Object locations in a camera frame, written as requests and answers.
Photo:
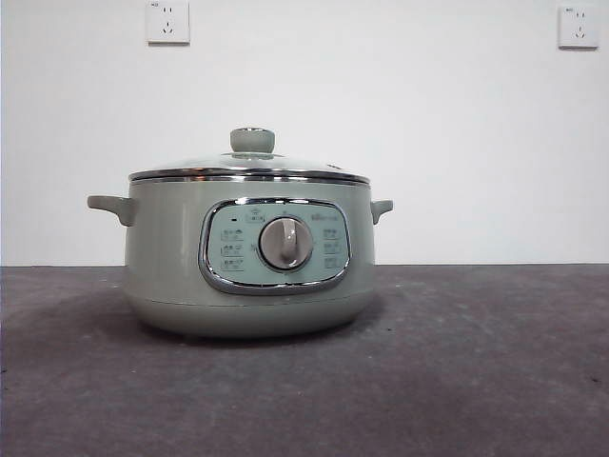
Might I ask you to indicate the glass lid with green knob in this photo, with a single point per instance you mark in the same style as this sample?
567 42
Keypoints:
252 140

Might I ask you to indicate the pale green electric pot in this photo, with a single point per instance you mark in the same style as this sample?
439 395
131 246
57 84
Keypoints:
162 247

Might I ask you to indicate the white wall socket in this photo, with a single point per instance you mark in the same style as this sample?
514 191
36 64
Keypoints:
578 27
168 23

